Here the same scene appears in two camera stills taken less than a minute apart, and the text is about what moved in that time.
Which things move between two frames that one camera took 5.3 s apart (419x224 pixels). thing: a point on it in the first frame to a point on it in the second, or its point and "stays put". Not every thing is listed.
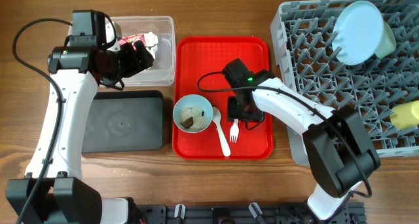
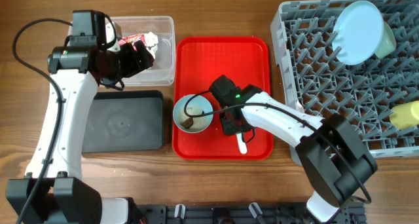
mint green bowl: (388, 44) stays put
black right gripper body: (236, 110) to (229, 128)
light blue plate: (357, 33) stays put
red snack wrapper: (132, 38) stays put
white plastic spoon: (216, 117) to (242, 145)
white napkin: (150, 41) stays put
